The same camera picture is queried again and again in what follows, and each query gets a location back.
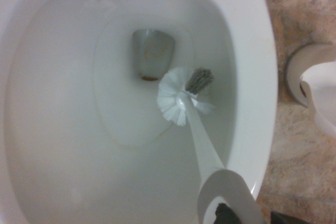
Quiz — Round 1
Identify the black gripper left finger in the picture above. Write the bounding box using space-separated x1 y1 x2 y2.
215 202 243 224

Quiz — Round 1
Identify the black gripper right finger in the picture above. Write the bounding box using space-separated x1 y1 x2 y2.
270 211 293 224

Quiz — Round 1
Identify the white toilet brush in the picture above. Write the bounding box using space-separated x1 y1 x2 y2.
156 67 261 224

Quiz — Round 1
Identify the white toilet brush holder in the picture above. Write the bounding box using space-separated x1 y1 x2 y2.
285 44 336 140

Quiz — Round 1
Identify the white toilet bowl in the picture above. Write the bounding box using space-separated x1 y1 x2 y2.
0 0 279 224

